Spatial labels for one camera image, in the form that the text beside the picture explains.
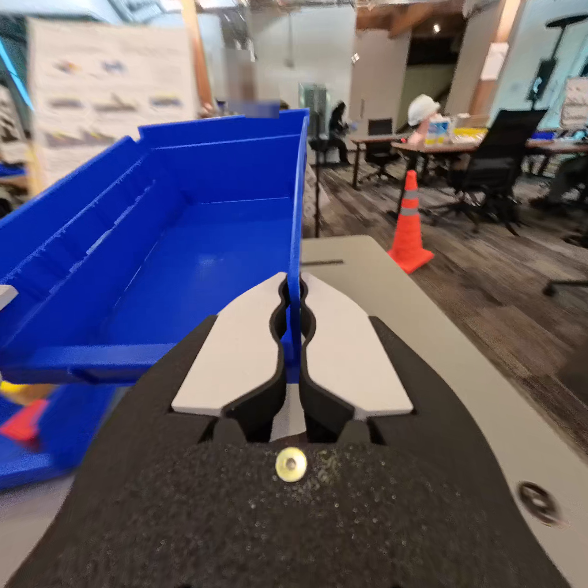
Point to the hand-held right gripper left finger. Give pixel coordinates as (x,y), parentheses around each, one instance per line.
(239,358)

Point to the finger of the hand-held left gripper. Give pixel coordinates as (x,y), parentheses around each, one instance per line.
(5,295)

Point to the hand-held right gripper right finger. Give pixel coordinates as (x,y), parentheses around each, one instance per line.
(349,363)

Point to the yellow cube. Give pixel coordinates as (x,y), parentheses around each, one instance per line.
(18,390)

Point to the blue plastic bin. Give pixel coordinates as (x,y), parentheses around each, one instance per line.
(206,257)
(69,441)

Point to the red cube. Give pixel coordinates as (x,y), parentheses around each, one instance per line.
(25,425)

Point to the grey desk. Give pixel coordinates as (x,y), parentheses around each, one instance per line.
(459,390)

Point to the orange traffic cone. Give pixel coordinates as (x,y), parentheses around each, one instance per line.
(409,239)

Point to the thin black pole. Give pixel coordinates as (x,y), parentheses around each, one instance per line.
(317,206)

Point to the black office chair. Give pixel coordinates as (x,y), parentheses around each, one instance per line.
(381,138)
(496,160)

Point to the wooden work table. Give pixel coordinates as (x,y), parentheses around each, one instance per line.
(436,148)

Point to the white poster board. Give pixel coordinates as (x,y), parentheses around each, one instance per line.
(115,82)

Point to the mannequin head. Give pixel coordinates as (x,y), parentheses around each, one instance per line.
(420,133)

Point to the white hard hat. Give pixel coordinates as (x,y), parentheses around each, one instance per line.
(422,110)

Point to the black tripod stand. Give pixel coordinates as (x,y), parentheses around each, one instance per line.
(544,78)

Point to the white wall notice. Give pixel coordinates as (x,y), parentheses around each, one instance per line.
(495,59)

